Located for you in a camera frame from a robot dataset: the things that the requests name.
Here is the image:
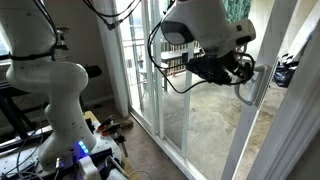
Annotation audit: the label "white surfboard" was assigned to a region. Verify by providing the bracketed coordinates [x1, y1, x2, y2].
[287, 6, 320, 63]

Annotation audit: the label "window with white frame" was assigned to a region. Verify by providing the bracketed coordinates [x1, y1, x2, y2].
[0, 29, 11, 63]

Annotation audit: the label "white black controller box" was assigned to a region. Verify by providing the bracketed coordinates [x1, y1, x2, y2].
[78, 154, 129, 180]

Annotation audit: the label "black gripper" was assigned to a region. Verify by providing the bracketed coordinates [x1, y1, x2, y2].
[184, 53, 254, 86]

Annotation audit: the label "red black clamp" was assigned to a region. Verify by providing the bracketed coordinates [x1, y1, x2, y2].
[97, 114, 116, 132]
[101, 122, 129, 158]

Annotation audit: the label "white fixed glass panel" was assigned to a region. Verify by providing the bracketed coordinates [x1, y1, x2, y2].
[128, 0, 166, 139]

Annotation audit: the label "white perforated mounting plate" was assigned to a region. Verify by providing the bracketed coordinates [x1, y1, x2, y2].
[0, 121, 123, 180]

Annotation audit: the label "black trash bag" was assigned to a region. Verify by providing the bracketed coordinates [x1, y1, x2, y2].
[273, 53, 299, 89]

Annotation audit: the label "white door handle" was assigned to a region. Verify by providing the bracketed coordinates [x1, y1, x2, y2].
[234, 64, 269, 107]

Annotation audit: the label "green trees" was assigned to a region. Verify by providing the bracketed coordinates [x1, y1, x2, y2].
[223, 0, 253, 24]

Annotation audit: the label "white sliding glass door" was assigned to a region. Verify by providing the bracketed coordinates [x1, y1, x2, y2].
[181, 0, 299, 180]

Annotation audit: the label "white door frame post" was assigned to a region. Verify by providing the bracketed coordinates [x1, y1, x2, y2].
[248, 19, 320, 180]
[94, 0, 132, 118]

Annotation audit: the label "small brown block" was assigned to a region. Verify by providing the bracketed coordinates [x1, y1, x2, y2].
[118, 118, 134, 130]

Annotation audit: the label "small black box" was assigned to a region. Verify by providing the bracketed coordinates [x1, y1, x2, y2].
[181, 51, 190, 65]

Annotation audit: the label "wooden balcony railing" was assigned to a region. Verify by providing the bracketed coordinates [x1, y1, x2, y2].
[161, 39, 203, 76]

